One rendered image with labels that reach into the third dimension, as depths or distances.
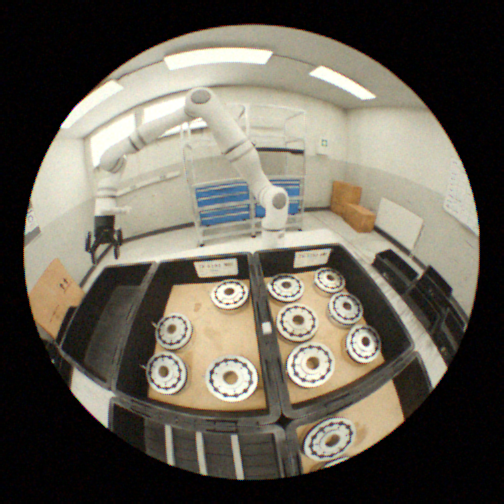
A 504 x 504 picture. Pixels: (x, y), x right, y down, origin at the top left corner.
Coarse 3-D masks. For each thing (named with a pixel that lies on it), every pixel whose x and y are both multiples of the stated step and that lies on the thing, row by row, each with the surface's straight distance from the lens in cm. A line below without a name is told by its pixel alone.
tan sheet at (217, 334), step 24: (192, 288) 50; (168, 312) 47; (192, 312) 44; (216, 312) 42; (240, 312) 40; (216, 336) 38; (240, 336) 37; (192, 360) 38; (192, 384) 37; (216, 408) 36; (240, 408) 35; (264, 408) 34
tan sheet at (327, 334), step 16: (304, 288) 46; (272, 304) 41; (304, 304) 43; (320, 304) 44; (320, 320) 41; (320, 336) 39; (336, 336) 41; (288, 352) 36; (336, 352) 39; (336, 368) 38; (352, 368) 40; (368, 368) 43; (288, 384) 35; (336, 384) 38
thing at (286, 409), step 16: (256, 256) 40; (352, 256) 48; (256, 272) 35; (272, 320) 28; (400, 320) 40; (272, 336) 26; (272, 352) 25; (384, 368) 32; (368, 384) 30; (288, 400) 25; (336, 400) 27; (288, 416) 25
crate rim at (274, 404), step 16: (192, 256) 45; (208, 256) 43; (224, 256) 42; (144, 288) 43; (256, 288) 32; (256, 304) 31; (256, 320) 28; (128, 336) 37; (272, 368) 25; (112, 384) 36; (272, 384) 24; (128, 400) 33; (272, 400) 24; (176, 416) 28; (192, 416) 26; (208, 416) 26; (256, 416) 25; (272, 416) 25
